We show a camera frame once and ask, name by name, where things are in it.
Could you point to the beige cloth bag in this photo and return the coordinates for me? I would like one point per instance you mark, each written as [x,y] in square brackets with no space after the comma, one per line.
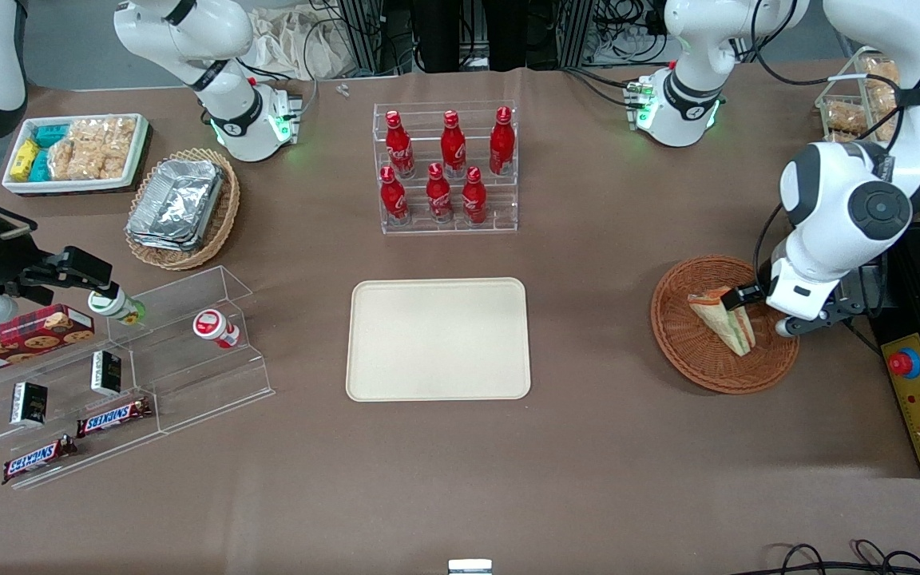
[284,40]

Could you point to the teal snack packet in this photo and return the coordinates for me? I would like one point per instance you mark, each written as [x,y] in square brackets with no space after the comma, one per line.
[40,166]
[51,134]

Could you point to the oval tan wicker basket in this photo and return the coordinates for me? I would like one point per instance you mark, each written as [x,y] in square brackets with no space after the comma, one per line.
[224,216]

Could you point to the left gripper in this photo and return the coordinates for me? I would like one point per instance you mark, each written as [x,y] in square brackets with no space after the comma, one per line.
[741,296]

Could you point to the red cola bottle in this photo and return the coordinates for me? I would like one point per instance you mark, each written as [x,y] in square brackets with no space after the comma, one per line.
[473,200]
[501,144]
[398,148]
[453,148]
[393,200]
[438,196]

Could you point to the bagged fried snack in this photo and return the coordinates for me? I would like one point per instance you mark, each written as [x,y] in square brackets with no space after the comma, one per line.
[845,120]
[879,72]
[883,100]

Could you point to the black machine housing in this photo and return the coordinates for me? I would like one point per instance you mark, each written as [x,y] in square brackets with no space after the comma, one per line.
[911,271]

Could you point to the clear rice cracker pack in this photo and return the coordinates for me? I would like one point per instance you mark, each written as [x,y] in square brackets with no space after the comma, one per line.
[73,162]
[105,130]
[114,162]

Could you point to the Snickers chocolate bar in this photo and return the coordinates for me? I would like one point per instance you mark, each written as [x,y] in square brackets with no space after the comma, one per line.
[113,417]
[37,459]

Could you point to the red tartan cookie box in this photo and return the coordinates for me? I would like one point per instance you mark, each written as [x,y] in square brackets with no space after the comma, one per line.
[21,339]

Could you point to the triangular sandwich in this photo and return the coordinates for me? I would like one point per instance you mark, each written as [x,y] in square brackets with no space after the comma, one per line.
[723,323]

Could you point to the clear acrylic stepped shelf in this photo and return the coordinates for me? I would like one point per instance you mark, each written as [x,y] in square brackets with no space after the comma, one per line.
[188,375]
[69,415]

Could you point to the clear acrylic bottle rack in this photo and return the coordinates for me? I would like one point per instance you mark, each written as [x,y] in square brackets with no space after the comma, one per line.
[500,208]

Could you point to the white rectangular snack tray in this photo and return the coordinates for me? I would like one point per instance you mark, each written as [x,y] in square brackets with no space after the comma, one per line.
[73,187]

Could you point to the round brown wicker basket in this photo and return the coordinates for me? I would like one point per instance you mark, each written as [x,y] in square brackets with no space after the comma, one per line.
[691,359]

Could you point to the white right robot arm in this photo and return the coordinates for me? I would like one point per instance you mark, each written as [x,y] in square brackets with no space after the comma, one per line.
[220,40]

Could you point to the green white drink bottle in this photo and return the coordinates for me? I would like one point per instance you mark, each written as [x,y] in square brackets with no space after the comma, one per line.
[113,304]

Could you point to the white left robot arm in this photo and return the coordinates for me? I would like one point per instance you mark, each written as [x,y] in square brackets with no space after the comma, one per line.
[835,208]

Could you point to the small black box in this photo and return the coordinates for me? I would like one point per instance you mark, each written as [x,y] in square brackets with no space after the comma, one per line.
[106,373]
[29,403]

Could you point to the beige plastic tray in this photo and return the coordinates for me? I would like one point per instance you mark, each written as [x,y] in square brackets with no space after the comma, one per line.
[438,339]

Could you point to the person in black trousers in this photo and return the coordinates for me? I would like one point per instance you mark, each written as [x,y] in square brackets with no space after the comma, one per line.
[476,32]

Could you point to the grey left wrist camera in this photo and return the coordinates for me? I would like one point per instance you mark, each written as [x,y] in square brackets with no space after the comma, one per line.
[786,327]

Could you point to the aluminium frame post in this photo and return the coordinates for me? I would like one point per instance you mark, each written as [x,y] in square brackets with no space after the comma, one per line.
[576,32]
[364,32]

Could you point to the yellow snack packet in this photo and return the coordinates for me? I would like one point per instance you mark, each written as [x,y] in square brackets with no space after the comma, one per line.
[25,160]

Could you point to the red white drink bottle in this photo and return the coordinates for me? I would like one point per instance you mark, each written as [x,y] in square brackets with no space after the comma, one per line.
[212,326]

